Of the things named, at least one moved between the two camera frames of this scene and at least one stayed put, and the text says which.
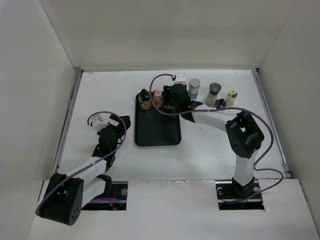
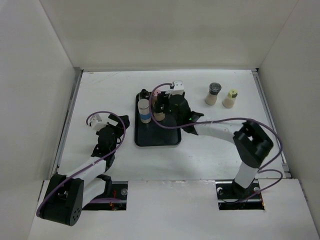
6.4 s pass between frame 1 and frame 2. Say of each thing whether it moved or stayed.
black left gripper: stayed
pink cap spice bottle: stayed
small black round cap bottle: moved
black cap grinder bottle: stayed
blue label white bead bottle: moved
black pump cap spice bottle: stayed
